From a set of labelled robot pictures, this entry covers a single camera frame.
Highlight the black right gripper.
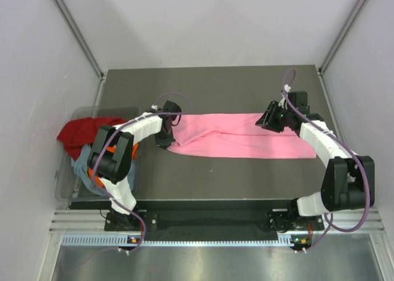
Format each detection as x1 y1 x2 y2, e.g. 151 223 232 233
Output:
255 101 294 132

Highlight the pink t shirt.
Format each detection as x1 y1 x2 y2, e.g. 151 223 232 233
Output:
168 113 316 159

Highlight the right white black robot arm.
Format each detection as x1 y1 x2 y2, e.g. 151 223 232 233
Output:
256 100 375 229

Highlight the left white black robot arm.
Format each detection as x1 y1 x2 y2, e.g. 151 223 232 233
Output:
87 110 178 230

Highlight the orange t shirt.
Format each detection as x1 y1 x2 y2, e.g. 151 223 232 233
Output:
88 143 139 191

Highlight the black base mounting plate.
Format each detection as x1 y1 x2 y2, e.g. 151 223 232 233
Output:
103 209 326 232

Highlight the grey blue t shirt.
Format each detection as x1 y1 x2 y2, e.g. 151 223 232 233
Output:
71 144 137 197

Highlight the red t shirt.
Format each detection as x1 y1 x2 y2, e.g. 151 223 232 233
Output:
57 117 126 160

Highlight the clear plastic bin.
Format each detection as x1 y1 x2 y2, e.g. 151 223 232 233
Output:
55 105 142 202

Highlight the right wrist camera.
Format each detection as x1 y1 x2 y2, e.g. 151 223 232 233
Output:
279 84 310 115

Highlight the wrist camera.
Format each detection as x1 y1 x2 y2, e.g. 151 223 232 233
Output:
279 84 310 115
151 100 182 114

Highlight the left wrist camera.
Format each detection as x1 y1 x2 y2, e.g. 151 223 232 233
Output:
151 100 182 114

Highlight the slotted cable duct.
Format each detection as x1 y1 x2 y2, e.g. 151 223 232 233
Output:
61 234 312 247

